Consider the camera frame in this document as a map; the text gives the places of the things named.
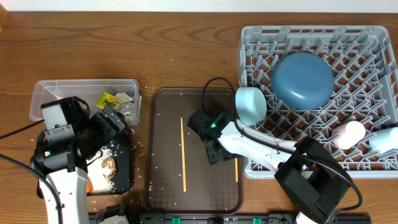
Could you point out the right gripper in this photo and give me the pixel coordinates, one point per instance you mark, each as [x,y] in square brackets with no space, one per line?
[217,156]

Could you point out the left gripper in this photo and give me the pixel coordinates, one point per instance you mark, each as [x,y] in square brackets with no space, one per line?
[112,128]

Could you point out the yellow snack wrapper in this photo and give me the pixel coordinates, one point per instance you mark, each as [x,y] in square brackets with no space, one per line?
[107,99]

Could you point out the wooden chopstick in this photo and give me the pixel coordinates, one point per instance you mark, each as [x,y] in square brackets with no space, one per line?
[236,166]
[183,156]

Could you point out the white tissue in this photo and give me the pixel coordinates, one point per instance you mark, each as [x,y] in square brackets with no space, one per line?
[125,98]

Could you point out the light blue rice bowl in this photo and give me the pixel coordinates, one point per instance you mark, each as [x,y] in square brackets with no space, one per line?
[250,105]

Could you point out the orange carrot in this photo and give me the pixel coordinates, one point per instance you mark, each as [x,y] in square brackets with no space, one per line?
[89,187]

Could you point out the blue plate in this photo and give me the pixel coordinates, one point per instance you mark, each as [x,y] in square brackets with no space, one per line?
[302,81]

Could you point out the pink cup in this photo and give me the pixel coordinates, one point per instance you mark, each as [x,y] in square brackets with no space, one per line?
[349,134]

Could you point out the light blue cup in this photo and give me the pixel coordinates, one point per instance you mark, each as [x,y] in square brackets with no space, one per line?
[384,140]

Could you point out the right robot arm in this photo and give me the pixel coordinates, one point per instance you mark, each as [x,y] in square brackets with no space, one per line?
[311,178]

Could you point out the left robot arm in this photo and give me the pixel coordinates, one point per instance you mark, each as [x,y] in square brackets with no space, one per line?
[72,137]

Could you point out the grey dishwasher rack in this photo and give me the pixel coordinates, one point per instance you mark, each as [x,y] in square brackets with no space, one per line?
[365,89]

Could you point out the black tray bin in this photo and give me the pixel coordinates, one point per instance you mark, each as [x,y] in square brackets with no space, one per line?
[121,148]

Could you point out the clear plastic bin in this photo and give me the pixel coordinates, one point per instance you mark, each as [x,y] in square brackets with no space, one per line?
[88,90]

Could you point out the brown food clump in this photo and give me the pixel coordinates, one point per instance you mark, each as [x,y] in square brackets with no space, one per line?
[109,169]

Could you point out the brown serving tray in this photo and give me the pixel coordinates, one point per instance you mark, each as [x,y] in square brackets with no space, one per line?
[210,188]

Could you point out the white rice pile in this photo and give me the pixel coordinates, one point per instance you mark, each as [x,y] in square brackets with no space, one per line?
[100,184]

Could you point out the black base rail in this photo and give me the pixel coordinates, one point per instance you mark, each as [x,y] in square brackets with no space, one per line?
[159,218]

